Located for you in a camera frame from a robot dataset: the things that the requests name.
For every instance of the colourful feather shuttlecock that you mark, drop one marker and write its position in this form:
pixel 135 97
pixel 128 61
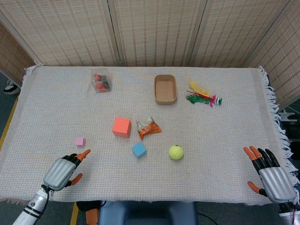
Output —
pixel 199 98

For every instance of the left grey orange-tipped robot hand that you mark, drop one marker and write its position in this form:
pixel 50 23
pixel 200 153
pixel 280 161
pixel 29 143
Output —
pixel 58 173

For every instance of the yellow tennis ball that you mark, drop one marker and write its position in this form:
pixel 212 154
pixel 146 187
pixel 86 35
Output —
pixel 176 152

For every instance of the blue-grey robot torso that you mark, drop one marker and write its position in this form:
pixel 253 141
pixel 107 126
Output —
pixel 147 214

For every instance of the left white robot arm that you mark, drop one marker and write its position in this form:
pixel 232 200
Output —
pixel 34 204

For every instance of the orange and black robot part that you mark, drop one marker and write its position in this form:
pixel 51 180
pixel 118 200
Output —
pixel 90 214

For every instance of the right grey orange-tipped robot hand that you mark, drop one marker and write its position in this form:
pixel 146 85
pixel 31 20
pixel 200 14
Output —
pixel 275 181

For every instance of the orange foam cube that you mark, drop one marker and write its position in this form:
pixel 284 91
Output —
pixel 121 127

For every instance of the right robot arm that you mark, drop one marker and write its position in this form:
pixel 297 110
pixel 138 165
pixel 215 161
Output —
pixel 287 209

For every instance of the beige woven tablecloth with fringe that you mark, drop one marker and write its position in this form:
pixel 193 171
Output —
pixel 211 152

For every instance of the black and white shoe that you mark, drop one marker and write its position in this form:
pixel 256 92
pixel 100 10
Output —
pixel 10 88

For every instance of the white metal stand base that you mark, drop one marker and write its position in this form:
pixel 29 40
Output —
pixel 286 116

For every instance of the clear box with red toys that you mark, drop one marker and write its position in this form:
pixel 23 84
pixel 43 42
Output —
pixel 101 82

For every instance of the crumpled orange snack wrapper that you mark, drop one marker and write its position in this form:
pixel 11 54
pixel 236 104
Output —
pixel 148 130

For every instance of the blue foam cube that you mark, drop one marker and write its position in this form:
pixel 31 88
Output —
pixel 139 150

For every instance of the woven bamboo folding screen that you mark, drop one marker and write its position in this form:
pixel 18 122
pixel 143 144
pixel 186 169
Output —
pixel 152 30

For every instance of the pink foam cube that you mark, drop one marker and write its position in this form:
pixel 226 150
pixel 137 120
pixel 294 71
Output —
pixel 80 142

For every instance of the brown paper tray box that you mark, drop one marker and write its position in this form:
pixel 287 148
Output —
pixel 165 90

